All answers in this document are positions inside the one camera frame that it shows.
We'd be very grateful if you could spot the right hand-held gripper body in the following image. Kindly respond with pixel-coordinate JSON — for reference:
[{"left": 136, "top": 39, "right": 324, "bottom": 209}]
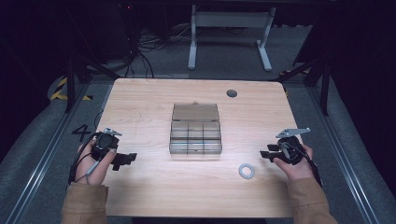
[{"left": 275, "top": 127, "right": 312, "bottom": 166}]

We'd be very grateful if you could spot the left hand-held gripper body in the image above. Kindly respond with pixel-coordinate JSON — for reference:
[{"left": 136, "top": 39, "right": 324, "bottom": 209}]
[{"left": 91, "top": 127, "right": 125, "bottom": 162}]

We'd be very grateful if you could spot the person's right hand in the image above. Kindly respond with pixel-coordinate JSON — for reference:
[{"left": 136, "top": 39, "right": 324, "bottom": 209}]
[{"left": 273, "top": 144, "right": 314, "bottom": 183}]

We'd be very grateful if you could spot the person's left hand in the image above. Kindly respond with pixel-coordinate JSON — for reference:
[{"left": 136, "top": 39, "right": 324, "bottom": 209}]
[{"left": 74, "top": 139, "right": 118, "bottom": 187}]

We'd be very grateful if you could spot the black metal stand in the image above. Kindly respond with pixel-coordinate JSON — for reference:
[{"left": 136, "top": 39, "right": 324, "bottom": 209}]
[
  {"left": 63, "top": 52, "right": 123, "bottom": 114},
  {"left": 269, "top": 54, "right": 332, "bottom": 117}
]

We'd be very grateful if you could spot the yellow black hazard tape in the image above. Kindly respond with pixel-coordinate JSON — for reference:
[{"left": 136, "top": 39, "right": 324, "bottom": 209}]
[{"left": 49, "top": 77, "right": 94, "bottom": 102}]

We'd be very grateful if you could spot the clear plastic compartment box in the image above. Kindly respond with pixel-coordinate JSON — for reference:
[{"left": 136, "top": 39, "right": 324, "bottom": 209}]
[{"left": 168, "top": 102, "right": 223, "bottom": 156}]

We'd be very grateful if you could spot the right hand-held gripper cable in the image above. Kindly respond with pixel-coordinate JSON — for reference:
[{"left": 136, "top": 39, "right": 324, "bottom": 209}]
[{"left": 279, "top": 141, "right": 323, "bottom": 188}]

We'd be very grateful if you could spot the hand-held gripper cable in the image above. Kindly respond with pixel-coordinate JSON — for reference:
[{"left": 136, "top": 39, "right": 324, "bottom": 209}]
[
  {"left": 67, "top": 108, "right": 105, "bottom": 187},
  {"left": 279, "top": 141, "right": 323, "bottom": 188}
]

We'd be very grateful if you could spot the white ring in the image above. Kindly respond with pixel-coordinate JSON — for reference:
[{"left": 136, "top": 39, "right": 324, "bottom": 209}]
[{"left": 237, "top": 162, "right": 256, "bottom": 180}]

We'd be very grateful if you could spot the left hand-held gripper cable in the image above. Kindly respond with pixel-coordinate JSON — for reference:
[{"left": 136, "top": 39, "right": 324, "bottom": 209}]
[{"left": 67, "top": 108, "right": 105, "bottom": 187}]

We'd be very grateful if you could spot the aluminium floor rail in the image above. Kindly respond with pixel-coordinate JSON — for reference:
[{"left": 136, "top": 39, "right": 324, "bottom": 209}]
[
  {"left": 305, "top": 85, "right": 381, "bottom": 224},
  {"left": 4, "top": 83, "right": 92, "bottom": 224}
]

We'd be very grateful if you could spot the tangle of black floor cables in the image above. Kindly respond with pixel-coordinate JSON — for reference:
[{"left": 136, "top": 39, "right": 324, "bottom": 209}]
[{"left": 122, "top": 21, "right": 194, "bottom": 79}]

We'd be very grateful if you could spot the white metal table frame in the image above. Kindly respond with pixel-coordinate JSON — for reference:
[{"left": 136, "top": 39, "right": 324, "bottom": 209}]
[{"left": 187, "top": 4, "right": 277, "bottom": 73}]

